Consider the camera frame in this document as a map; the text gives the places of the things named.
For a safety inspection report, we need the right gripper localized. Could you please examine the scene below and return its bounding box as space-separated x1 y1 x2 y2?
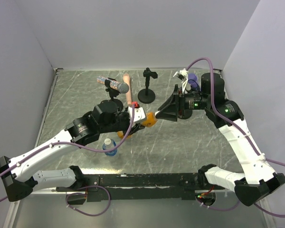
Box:
155 84 210 122

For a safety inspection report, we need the orange juice bottle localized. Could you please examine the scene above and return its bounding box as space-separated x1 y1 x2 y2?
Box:
127 112 158 139

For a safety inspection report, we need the blue label water bottle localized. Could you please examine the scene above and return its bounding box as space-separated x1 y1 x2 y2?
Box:
102 139 117 157

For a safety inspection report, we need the white water bottle cap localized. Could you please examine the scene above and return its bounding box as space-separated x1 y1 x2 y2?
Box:
104 138 112 146

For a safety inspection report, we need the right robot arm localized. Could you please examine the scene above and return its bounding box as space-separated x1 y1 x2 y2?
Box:
155 70 285 206

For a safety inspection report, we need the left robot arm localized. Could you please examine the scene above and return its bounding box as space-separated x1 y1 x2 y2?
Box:
0 101 146 202

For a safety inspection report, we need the empty clip stand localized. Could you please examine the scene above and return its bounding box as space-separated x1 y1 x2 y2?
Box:
138 67 158 104

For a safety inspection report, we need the glitter microphone stand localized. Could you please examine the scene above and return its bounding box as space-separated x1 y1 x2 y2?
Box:
105 82 124 111

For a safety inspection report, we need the purple microphone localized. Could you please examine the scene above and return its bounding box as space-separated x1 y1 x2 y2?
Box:
188 73 199 89

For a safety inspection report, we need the glitter microphone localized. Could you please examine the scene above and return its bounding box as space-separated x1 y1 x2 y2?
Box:
96 76 130 94

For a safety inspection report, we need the pink microphone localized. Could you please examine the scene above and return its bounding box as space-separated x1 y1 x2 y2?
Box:
123 73 133 107

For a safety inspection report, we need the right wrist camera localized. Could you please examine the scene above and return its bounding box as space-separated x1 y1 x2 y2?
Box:
173 68 191 94

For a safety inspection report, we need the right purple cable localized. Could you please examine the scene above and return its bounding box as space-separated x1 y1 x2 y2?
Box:
185 57 285 218

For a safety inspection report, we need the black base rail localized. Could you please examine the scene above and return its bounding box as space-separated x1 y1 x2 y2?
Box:
56 172 226 203

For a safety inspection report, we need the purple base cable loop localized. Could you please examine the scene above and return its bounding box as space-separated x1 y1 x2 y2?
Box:
66 185 111 217

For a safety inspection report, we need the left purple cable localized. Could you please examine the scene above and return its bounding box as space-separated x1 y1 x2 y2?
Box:
0 105 136 206

